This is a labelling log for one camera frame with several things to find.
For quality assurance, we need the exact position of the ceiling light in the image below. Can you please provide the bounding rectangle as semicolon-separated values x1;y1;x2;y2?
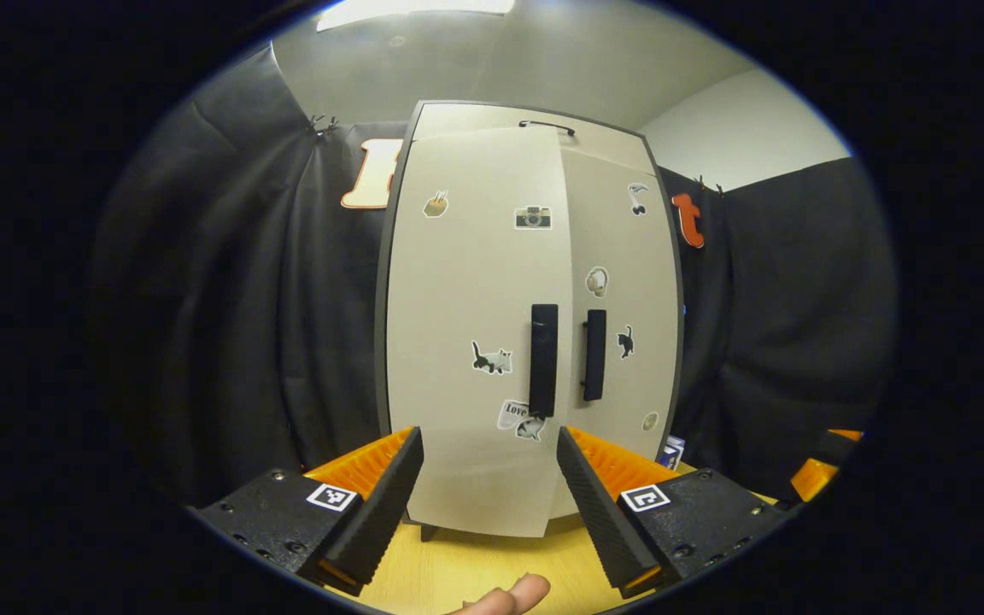
315;0;517;33

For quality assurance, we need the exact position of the white cabinet drawer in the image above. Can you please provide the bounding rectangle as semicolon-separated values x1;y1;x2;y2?
411;102;657;176

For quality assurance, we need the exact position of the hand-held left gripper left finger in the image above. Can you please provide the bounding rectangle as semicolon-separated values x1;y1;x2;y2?
189;425;425;597

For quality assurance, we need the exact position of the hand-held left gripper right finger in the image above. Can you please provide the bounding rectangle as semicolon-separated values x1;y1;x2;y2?
555;425;796;600

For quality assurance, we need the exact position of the black door handle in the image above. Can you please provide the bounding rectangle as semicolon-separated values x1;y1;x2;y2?
530;303;559;419
581;309;608;402

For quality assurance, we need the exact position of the white cabinet door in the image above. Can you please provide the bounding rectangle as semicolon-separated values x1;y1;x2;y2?
559;147;682;520
385;126;574;539

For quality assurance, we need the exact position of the white shoe cabinet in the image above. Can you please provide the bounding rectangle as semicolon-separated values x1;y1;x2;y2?
375;100;686;541

